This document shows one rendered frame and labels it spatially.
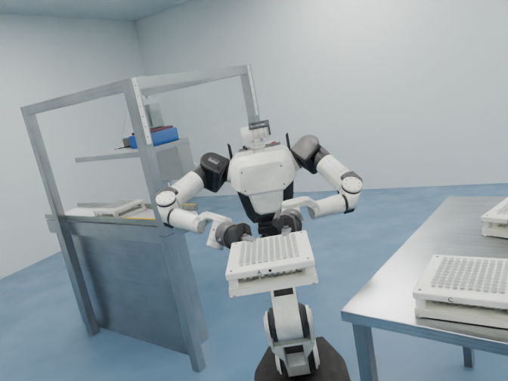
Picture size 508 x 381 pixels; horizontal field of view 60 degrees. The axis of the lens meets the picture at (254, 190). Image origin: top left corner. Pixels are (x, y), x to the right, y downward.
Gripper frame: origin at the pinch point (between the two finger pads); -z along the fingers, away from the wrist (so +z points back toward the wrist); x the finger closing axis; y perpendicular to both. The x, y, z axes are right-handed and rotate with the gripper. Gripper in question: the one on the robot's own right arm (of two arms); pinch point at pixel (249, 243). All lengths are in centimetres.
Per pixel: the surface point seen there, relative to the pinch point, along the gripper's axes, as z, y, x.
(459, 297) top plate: -56, -25, 11
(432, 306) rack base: -49, -24, 16
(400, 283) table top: -30.7, -32.3, 17.9
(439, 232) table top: -14, -73, 17
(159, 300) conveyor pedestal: 141, 0, 67
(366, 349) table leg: -32.6, -13.8, 30.7
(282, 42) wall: 372, -288, -109
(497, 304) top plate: -63, -29, 12
